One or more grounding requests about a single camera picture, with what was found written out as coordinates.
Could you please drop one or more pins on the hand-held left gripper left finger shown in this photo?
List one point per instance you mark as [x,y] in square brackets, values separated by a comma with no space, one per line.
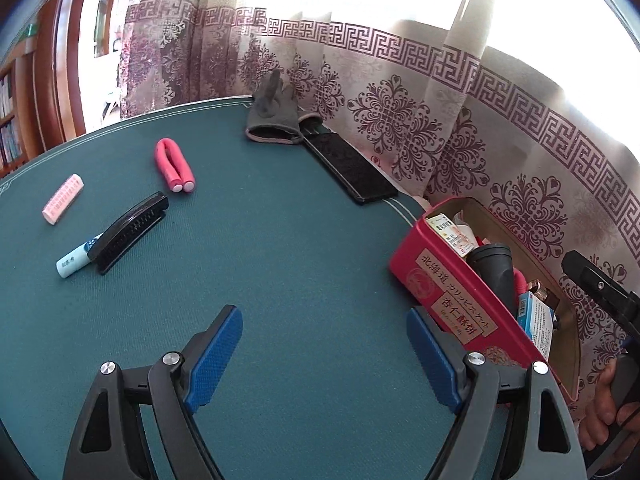
[215,355]

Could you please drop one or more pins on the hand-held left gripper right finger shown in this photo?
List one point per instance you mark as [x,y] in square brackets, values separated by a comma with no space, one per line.
[435,355]

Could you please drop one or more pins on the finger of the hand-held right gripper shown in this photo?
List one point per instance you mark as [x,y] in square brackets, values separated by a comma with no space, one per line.
[600,285]

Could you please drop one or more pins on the lipstick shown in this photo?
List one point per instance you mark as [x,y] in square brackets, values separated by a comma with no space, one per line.
[545,295]

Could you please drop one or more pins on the blue white medicine box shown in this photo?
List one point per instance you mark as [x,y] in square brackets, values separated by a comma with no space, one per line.
[535,320]

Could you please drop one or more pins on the pink foam curler rod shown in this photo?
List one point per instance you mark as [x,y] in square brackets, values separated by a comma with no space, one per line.
[167,160]
[520,280]

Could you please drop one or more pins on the red tin container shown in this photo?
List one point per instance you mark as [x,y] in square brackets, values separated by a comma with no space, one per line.
[440,270]

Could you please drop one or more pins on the black flashlight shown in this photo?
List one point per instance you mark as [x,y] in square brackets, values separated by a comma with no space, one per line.
[492,265]

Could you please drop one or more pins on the person's right hand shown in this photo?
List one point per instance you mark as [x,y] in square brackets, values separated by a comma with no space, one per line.
[600,410]

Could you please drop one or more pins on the black comb hair clip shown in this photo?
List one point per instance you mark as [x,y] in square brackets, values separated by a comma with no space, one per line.
[125,230]

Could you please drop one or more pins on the white blue tube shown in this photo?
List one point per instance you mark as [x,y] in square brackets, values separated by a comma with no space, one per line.
[72,262]

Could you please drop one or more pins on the pink hair roller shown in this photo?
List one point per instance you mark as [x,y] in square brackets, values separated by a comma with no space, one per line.
[62,200]

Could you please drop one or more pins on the grey glove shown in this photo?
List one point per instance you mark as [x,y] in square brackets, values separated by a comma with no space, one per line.
[272,115]

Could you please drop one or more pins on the patterned lace curtain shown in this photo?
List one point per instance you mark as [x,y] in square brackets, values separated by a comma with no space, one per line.
[400,110]

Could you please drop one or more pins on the wooden bookshelf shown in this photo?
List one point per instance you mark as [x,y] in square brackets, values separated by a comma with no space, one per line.
[20,110]

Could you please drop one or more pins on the rows of books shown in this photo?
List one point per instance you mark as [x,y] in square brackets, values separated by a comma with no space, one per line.
[7,115]

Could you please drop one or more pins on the wooden door frame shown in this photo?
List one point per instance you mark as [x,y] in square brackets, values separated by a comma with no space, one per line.
[65,85]

